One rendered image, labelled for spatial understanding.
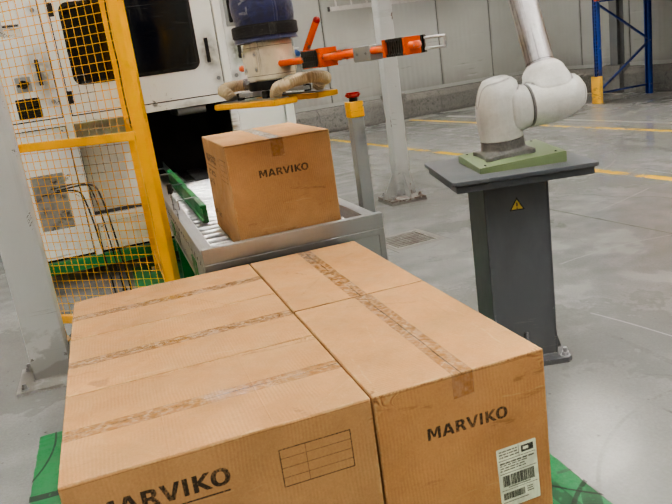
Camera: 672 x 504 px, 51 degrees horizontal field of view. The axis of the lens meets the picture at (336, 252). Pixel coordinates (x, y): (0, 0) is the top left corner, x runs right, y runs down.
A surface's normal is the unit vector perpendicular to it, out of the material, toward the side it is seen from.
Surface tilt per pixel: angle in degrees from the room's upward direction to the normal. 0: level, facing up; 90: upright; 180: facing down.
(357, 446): 90
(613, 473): 0
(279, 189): 90
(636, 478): 0
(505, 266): 90
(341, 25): 90
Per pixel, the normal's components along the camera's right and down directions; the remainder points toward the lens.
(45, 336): 0.32, 0.21
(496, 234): 0.07, 0.26
